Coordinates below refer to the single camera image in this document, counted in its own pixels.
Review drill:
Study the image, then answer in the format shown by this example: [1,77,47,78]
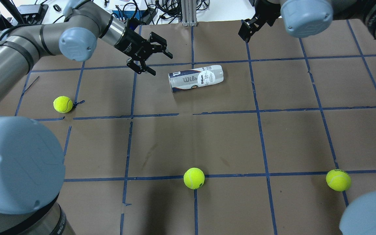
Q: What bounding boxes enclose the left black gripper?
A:
[114,28,173,76]

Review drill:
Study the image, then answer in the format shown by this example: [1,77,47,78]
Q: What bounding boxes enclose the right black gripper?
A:
[255,0,281,26]

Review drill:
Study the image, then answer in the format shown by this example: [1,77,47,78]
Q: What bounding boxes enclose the clear tennis ball can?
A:
[168,65,224,92]

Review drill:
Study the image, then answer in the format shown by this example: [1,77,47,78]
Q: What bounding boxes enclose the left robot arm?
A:
[0,0,173,235]

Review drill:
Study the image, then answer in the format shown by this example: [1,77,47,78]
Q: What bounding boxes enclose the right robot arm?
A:
[242,0,376,235]

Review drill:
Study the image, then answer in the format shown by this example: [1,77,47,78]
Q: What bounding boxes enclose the tennis ball near front edge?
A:
[53,96,73,113]

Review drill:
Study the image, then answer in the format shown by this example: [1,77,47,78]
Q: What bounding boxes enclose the centre tennis ball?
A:
[183,167,205,190]

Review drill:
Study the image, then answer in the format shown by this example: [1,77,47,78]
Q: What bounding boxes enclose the tennis ball by base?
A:
[325,169,352,192]

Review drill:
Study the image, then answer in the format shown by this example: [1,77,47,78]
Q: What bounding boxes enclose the white blue box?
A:
[113,0,150,22]

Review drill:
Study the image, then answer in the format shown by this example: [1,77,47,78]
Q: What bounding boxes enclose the brown paper table cover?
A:
[0,19,376,235]

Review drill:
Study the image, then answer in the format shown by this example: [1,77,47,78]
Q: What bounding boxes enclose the aluminium frame post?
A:
[181,0,197,27]

